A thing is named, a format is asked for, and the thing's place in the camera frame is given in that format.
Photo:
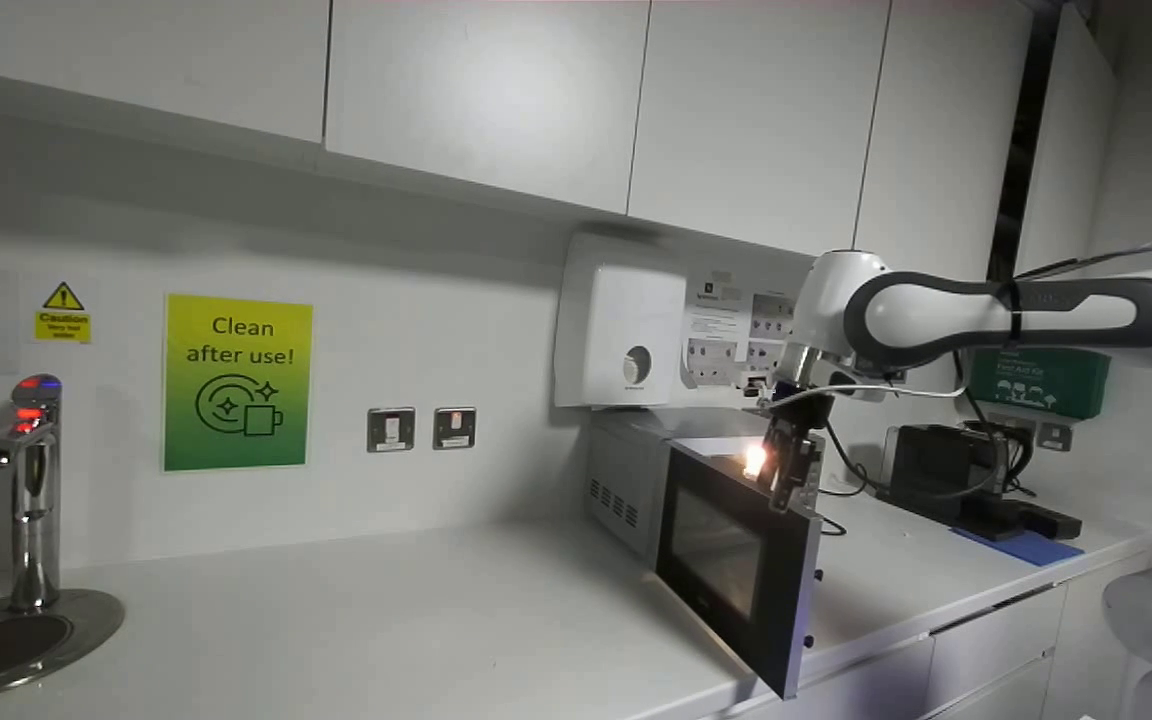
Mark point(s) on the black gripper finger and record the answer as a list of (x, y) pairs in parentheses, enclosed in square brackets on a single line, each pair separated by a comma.
[(805, 497), (773, 485)]

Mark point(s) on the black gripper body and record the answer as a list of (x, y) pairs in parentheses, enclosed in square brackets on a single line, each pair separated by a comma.
[(795, 417)]

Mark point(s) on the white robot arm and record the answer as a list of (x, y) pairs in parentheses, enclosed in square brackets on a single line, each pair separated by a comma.
[(857, 327)]

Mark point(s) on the black coffee machine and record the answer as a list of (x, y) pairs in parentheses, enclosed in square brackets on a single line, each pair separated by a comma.
[(968, 477)]

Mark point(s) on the white paper towel dispenser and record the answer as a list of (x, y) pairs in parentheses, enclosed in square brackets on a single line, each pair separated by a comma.
[(617, 327)]

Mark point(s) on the green first aid box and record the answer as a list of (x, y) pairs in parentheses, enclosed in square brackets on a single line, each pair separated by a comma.
[(1051, 382)]

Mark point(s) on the blue cloth mat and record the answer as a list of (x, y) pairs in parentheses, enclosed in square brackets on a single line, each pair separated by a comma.
[(1026, 544)]

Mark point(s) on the white upper cabinets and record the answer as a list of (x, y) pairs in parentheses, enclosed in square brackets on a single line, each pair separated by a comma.
[(797, 124)]

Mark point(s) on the green clean after use sign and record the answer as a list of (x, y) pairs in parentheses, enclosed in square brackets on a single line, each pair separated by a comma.
[(235, 382)]

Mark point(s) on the yellow warning sticker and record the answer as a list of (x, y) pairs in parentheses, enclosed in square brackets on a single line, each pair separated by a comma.
[(60, 318)]

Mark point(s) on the chrome hot water tap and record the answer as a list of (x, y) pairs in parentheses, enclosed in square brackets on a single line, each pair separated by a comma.
[(42, 623)]

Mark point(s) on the paper notices on wall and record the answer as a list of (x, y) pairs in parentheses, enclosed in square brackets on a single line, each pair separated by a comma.
[(733, 332)]

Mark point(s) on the steel wall switch right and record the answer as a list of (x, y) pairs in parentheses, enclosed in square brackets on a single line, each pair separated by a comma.
[(455, 431)]

